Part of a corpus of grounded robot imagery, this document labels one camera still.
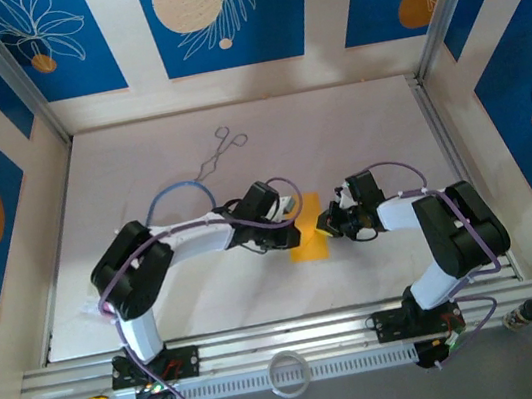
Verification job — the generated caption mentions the orange square paper sheet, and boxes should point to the orange square paper sheet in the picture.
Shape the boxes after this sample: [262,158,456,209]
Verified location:
[280,190,332,266]

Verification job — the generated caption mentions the thin metal forceps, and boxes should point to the thin metal forceps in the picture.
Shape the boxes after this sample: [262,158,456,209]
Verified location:
[186,122,255,184]

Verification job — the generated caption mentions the dark bottle with label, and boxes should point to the dark bottle with label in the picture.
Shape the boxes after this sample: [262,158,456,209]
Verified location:
[500,298,532,333]

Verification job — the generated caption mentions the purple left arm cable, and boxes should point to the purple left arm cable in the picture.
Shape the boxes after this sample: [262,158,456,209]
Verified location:
[82,173,336,399]

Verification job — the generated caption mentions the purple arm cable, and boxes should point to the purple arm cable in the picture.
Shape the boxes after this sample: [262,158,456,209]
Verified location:
[364,146,518,377]
[82,173,336,399]

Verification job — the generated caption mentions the blue cable loop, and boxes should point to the blue cable loop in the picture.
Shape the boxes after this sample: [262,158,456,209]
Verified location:
[141,176,219,224]

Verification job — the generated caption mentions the aluminium mounting rail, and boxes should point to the aluminium mounting rail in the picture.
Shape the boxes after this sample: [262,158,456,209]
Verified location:
[10,274,532,399]

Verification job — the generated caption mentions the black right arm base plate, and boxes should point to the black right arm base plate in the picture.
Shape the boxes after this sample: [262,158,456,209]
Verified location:
[370,297,466,345]

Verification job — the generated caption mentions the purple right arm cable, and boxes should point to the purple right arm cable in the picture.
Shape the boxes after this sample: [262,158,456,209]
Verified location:
[364,146,518,377]

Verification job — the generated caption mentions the aluminium table side rail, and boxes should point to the aluminium table side rail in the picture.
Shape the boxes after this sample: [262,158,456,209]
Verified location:
[403,61,522,293]

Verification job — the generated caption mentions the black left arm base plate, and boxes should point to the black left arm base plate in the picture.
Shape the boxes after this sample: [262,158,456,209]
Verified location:
[107,344,204,391]

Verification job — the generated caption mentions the white tape ring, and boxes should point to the white tape ring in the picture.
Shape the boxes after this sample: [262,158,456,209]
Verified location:
[264,347,312,399]

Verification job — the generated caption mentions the grey slotted cable duct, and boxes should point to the grey slotted cable duct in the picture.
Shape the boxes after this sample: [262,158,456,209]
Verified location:
[64,343,421,399]

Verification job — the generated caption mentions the aluminium frame post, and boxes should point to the aluminium frame post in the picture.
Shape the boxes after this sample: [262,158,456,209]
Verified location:
[0,0,74,156]
[404,0,512,83]

